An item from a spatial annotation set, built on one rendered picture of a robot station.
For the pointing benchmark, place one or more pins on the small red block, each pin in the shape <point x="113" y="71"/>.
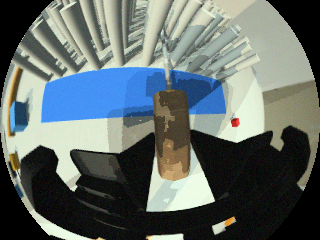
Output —
<point x="235" y="122"/>

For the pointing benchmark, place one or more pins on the orange rectangular bar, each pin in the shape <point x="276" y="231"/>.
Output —
<point x="229" y="220"/>

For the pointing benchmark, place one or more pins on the blue flat strip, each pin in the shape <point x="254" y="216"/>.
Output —
<point x="125" y="92"/>

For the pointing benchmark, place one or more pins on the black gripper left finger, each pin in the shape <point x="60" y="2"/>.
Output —
<point x="132" y="168"/>

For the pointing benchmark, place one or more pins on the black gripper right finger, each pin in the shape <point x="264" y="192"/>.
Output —
<point x="222" y="160"/>

